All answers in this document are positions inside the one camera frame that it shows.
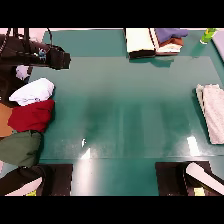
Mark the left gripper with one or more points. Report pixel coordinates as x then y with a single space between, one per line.
60 58

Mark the red garment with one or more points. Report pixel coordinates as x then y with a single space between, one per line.
31 116

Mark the black folded garment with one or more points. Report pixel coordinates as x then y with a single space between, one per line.
142 54

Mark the orange garment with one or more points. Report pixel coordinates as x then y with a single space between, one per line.
4 120

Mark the dark green garment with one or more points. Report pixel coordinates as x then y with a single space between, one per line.
20 148

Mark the white folded garment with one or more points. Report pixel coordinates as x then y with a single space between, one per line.
169 49

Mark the purple folded garment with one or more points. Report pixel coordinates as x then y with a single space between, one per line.
170 34

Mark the brown folded garment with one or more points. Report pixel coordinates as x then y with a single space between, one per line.
173 42

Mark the green object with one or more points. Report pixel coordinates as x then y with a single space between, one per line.
207 35

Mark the pale grey garment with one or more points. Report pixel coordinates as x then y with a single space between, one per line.
219 43

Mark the white ribbed garment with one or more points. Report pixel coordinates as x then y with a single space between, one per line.
213 113

